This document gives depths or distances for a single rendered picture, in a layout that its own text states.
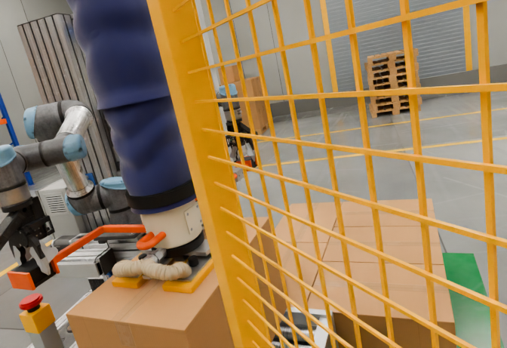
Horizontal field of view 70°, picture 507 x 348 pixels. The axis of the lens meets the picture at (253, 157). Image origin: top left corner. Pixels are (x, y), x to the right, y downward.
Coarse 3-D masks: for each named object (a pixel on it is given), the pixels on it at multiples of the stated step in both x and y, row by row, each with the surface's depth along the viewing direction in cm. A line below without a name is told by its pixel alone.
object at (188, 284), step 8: (192, 256) 108; (200, 256) 112; (208, 256) 111; (192, 264) 106; (200, 264) 107; (208, 264) 107; (192, 272) 104; (200, 272) 104; (208, 272) 105; (168, 280) 103; (176, 280) 102; (184, 280) 101; (192, 280) 101; (200, 280) 101; (168, 288) 100; (176, 288) 99; (184, 288) 98; (192, 288) 98
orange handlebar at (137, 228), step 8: (136, 224) 117; (96, 232) 118; (104, 232) 121; (112, 232) 119; (120, 232) 118; (128, 232) 117; (136, 232) 115; (144, 232) 114; (160, 232) 107; (80, 240) 113; (88, 240) 115; (144, 240) 105; (152, 240) 102; (160, 240) 105; (64, 248) 109; (72, 248) 110; (144, 248) 101; (56, 256) 105; (64, 256) 107
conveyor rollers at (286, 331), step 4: (284, 328) 153; (288, 328) 152; (300, 328) 151; (304, 328) 151; (284, 332) 152; (288, 332) 151; (296, 332) 150; (304, 332) 149; (308, 332) 148; (276, 336) 153; (284, 336) 151; (288, 336) 151; (292, 336) 150; (300, 336) 149; (308, 336) 148; (300, 340) 149; (304, 340) 148; (272, 344) 146; (276, 344) 145; (280, 344) 145; (284, 344) 144; (292, 344) 144
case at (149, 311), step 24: (264, 240) 130; (168, 264) 116; (120, 288) 108; (144, 288) 105; (216, 288) 98; (264, 288) 127; (72, 312) 101; (96, 312) 98; (120, 312) 96; (144, 312) 94; (168, 312) 92; (192, 312) 90; (216, 312) 97; (96, 336) 98; (120, 336) 94; (144, 336) 90; (168, 336) 87; (192, 336) 87; (216, 336) 96
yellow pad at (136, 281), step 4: (140, 256) 115; (144, 256) 114; (128, 276) 109; (132, 276) 108; (136, 276) 108; (140, 276) 108; (116, 280) 109; (120, 280) 108; (124, 280) 108; (128, 280) 107; (132, 280) 107; (136, 280) 107; (140, 280) 107; (144, 280) 108; (112, 284) 109; (116, 284) 108; (120, 284) 108; (124, 284) 107; (128, 284) 106; (132, 284) 106; (136, 284) 105; (140, 284) 106
